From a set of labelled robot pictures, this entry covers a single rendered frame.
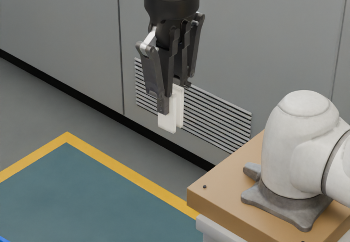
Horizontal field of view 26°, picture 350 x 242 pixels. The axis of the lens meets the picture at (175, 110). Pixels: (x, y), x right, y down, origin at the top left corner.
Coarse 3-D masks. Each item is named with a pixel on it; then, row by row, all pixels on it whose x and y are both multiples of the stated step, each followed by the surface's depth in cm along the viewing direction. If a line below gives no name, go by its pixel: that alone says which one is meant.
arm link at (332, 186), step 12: (348, 132) 159; (336, 144) 157; (348, 144) 154; (336, 156) 156; (348, 156) 153; (336, 168) 156; (348, 168) 153; (324, 180) 158; (336, 180) 156; (348, 180) 154; (324, 192) 161; (336, 192) 157; (348, 192) 155; (348, 204) 157
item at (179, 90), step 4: (172, 88) 111; (176, 88) 111; (180, 88) 110; (176, 92) 111; (180, 92) 110; (180, 96) 111; (180, 100) 111; (176, 104) 112; (180, 104) 112; (176, 108) 113; (180, 108) 112; (176, 112) 113; (180, 112) 112; (176, 116) 113; (180, 116) 113; (176, 120) 114; (180, 120) 113; (176, 124) 114; (180, 124) 114
